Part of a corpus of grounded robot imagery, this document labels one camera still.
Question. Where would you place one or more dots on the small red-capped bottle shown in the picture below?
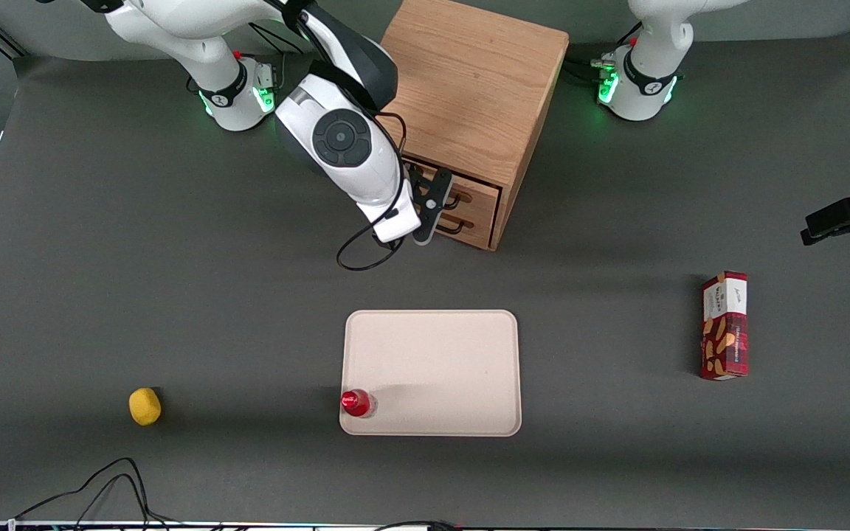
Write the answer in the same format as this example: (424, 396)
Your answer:
(356, 403)

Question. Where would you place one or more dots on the wooden drawer cabinet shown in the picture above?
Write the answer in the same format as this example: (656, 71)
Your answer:
(477, 74)

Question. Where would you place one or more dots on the red cookie box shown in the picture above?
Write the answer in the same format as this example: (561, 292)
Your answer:
(724, 332)

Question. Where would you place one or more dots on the black camera clamp mount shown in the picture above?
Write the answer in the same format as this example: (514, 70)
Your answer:
(842, 217)

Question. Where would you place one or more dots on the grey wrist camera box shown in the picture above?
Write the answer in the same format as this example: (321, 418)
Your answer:
(432, 210)

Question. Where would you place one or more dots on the beige plastic tray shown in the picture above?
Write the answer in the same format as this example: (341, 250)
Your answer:
(432, 369)

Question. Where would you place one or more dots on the yellow lemon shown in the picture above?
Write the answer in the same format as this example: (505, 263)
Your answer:
(144, 406)

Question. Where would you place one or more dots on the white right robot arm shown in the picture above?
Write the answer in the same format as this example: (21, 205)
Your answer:
(351, 140)

